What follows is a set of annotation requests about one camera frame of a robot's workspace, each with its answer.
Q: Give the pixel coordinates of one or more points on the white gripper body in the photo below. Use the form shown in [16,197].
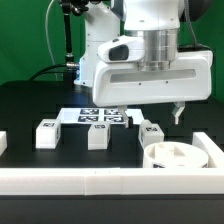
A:
[121,84]

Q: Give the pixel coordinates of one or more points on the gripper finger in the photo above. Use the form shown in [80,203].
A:
[177,111]
[128,120]

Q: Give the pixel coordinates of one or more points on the white round stool seat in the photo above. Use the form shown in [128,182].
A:
[174,155]

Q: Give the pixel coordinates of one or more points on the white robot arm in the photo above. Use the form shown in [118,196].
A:
[156,21]

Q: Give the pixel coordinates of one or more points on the white sheet with tags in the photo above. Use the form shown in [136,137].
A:
[89,115]

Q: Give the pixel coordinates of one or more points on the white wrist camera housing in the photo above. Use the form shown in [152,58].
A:
[122,49]

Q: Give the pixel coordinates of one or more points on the white front fence wall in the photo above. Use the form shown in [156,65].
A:
[105,181]

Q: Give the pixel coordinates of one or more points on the black camera stand pole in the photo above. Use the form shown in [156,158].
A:
[68,76]

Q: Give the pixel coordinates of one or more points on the white left fence wall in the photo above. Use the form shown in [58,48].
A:
[3,141]

